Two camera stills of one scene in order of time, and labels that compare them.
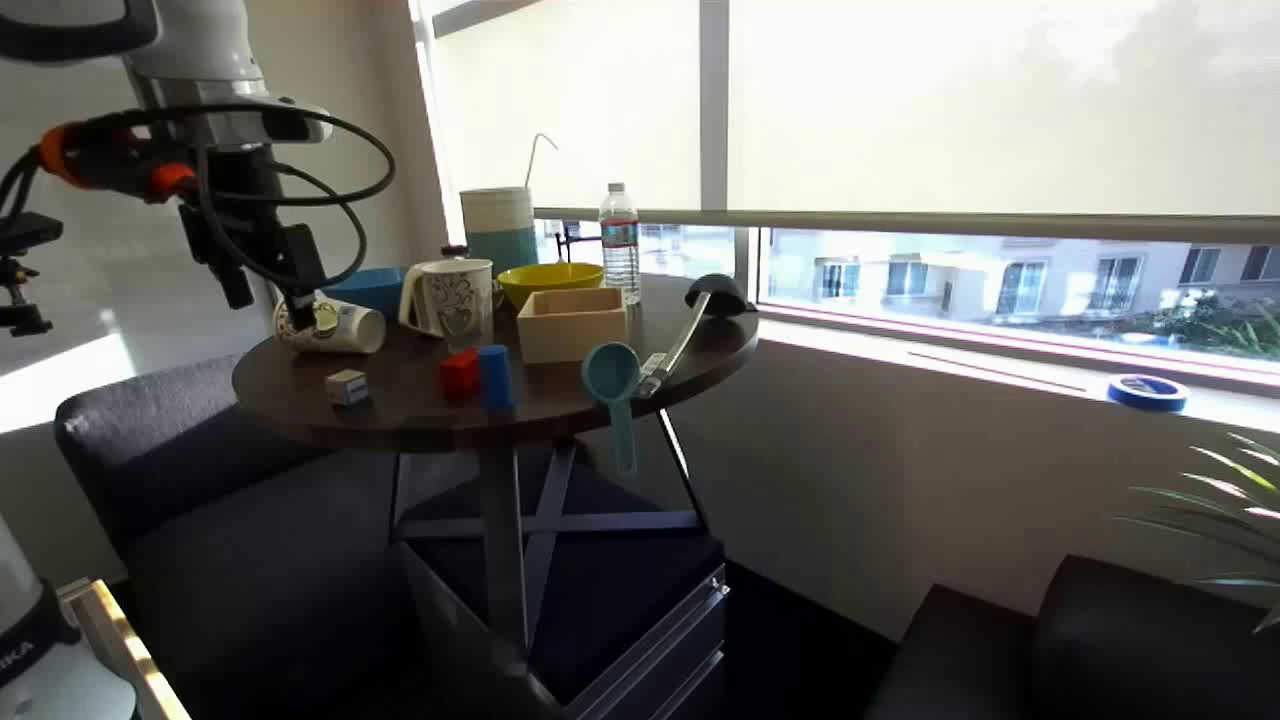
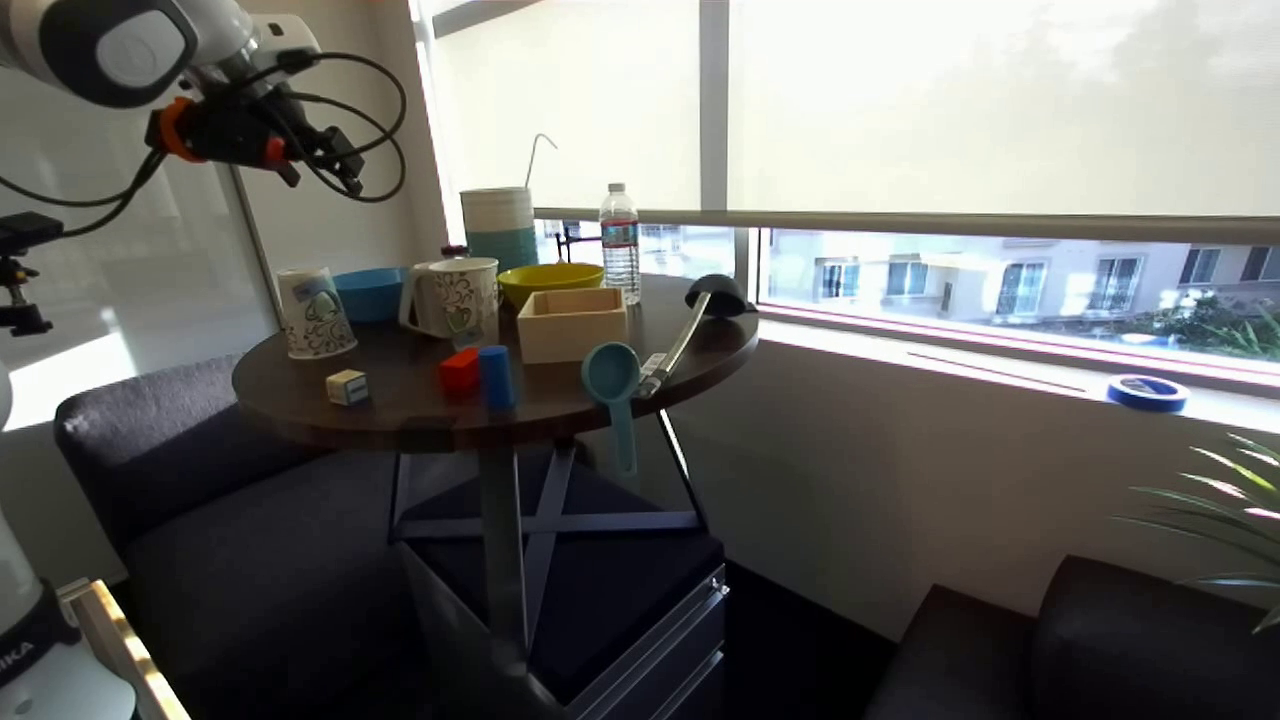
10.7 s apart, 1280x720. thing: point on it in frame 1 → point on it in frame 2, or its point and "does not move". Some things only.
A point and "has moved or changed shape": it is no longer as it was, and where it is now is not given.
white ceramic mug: x=451 y=299 does not move
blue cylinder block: x=499 y=383 does not move
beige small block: x=349 y=386 does not move
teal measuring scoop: x=613 y=375 does not move
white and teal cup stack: x=499 y=226 does not move
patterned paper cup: x=333 y=320 has moved or changed shape
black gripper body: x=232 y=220 → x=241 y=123
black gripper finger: x=301 y=273 → x=339 y=153
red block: x=461 y=375 does not move
